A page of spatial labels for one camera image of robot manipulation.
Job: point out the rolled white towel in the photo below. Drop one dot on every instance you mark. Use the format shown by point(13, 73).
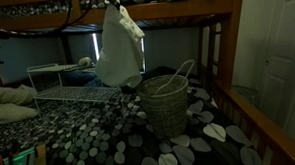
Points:
point(85, 61)

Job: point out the white panel door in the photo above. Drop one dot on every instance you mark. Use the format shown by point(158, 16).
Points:
point(280, 70)

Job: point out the wooden bunk bed frame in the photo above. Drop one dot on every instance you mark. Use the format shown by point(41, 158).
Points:
point(171, 9)

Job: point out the beige pillow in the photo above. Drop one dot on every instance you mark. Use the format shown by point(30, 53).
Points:
point(8, 113)

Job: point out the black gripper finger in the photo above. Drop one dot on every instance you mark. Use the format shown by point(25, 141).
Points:
point(115, 3)

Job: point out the dotted bedding of bunk mattress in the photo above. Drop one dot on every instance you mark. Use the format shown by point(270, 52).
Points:
point(24, 9)

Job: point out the white towel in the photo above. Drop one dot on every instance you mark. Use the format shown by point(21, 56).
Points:
point(119, 50)
point(85, 61)

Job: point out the beige crumpled blanket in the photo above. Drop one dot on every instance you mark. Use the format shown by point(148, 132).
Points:
point(8, 93)

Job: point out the folded blue cloth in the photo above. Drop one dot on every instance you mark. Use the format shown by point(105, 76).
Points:
point(80, 78)

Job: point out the black dotted bedspread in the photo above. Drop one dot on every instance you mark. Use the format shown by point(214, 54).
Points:
point(123, 140)

